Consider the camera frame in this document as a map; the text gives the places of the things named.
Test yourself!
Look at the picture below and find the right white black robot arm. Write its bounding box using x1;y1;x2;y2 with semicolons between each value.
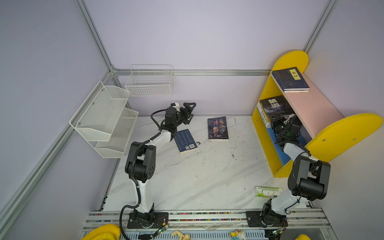
261;114;331;226

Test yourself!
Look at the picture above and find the white book black lettering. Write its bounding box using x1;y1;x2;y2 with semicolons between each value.
257;103;271;129

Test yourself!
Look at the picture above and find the purple old man book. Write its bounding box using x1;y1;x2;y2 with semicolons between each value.
207;116;229;141

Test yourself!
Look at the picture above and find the white perforated metal shelf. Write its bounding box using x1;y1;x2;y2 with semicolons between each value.
69;82;130;142

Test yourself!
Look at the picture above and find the yellow plastic toy left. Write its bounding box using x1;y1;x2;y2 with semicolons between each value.
82;224;121;240

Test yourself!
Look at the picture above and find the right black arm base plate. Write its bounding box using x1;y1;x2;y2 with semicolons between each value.
246;211;287;228

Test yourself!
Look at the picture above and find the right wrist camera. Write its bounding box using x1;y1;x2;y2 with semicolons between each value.
284;114;296;125

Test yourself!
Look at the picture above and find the black cover book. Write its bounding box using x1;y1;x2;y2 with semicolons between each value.
258;95;295;120

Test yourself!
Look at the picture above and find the yellow white toy figure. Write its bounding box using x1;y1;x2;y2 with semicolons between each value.
231;230;247;240

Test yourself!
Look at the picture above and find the yellow object bottom right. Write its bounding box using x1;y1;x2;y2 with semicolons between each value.
295;234;311;240

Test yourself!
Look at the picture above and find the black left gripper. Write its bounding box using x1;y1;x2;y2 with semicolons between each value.
174;102;196;128

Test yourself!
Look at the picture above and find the white wire basket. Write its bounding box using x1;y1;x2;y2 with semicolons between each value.
125;65;174;97

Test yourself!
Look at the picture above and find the yellow pink blue bookshelf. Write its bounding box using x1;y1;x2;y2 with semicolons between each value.
251;49;384;178

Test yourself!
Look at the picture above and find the dark blue barcode book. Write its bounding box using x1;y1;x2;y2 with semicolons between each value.
174;129;198;154

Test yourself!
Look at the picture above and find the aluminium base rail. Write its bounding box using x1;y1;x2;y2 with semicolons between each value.
80;208;337;240

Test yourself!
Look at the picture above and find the dark blue book yellow label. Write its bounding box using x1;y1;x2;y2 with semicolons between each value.
284;89;310;93

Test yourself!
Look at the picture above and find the small green white box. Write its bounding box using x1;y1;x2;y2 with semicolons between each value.
254;186;283;198

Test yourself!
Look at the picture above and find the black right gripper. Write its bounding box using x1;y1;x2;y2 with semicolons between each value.
271;113;288;138

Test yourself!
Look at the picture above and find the lower white perforated shelf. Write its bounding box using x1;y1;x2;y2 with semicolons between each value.
95;108;139;159

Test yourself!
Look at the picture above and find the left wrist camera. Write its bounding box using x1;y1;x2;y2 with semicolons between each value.
171;103;180;111

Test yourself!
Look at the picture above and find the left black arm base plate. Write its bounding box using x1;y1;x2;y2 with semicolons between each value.
126;211;169;229

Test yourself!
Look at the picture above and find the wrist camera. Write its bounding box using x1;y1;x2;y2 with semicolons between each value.
284;114;296;125
171;103;180;111

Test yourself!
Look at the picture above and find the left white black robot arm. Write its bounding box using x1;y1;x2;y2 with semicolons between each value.
125;102;197;221

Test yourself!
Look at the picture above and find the beige toy figure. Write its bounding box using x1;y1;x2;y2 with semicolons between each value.
171;231;191;240

